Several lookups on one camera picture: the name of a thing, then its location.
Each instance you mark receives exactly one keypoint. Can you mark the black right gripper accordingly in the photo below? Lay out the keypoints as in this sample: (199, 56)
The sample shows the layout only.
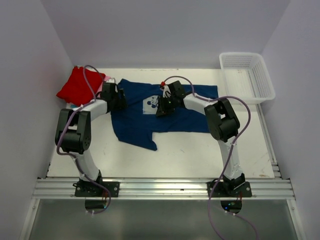
(162, 110)

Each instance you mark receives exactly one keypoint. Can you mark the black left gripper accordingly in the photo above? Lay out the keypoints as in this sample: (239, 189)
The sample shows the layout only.
(121, 102)

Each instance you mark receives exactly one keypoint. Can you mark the dark blue t shirt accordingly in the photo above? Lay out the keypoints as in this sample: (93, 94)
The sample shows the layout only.
(136, 124)

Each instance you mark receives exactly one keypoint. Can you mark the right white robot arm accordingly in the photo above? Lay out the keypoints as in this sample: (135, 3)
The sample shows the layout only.
(222, 121)

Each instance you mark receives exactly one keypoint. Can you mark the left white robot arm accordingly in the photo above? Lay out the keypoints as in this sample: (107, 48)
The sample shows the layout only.
(74, 131)

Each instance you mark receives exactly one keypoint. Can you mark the pink folded t shirt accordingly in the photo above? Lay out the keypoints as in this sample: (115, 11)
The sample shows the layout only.
(106, 79)

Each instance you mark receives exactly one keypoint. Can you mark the red folded t shirt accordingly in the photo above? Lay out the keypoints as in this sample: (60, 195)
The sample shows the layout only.
(76, 90)

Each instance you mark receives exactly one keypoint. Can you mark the white plastic basket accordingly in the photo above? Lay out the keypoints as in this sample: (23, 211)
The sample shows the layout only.
(246, 76)

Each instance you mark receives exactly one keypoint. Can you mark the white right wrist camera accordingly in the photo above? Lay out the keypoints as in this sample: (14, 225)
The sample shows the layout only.
(166, 92)

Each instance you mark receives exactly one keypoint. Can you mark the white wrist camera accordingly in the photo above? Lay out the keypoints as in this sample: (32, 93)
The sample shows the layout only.
(166, 92)
(112, 80)

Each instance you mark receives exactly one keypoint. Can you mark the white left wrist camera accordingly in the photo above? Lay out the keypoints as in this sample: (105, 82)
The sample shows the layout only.
(112, 80)

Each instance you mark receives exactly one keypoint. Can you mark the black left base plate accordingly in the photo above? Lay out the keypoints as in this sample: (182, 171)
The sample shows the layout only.
(89, 190)

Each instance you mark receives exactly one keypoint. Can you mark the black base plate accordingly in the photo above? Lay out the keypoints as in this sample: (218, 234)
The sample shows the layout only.
(89, 190)
(217, 188)

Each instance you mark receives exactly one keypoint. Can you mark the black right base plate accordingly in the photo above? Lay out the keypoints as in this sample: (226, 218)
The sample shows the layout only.
(217, 188)

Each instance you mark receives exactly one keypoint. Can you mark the aluminium front rail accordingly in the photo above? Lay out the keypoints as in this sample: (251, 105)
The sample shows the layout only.
(167, 189)

